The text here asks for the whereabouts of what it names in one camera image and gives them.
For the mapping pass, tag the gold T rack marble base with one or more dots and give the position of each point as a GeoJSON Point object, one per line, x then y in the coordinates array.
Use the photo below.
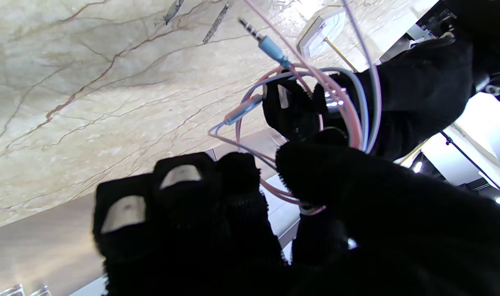
{"type": "Point", "coordinates": [322, 31]}

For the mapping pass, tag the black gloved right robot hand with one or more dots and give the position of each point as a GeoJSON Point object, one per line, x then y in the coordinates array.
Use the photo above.
{"type": "Point", "coordinates": [398, 230]}

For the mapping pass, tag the small brown strip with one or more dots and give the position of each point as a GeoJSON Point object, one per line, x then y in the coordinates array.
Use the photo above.
{"type": "Point", "coordinates": [173, 10]}
{"type": "Point", "coordinates": [217, 22]}

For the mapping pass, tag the brown conference table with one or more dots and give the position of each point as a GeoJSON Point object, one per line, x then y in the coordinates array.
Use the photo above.
{"type": "Point", "coordinates": [36, 255]}

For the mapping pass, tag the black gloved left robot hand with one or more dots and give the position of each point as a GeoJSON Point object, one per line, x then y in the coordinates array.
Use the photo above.
{"type": "Point", "coordinates": [418, 90]}

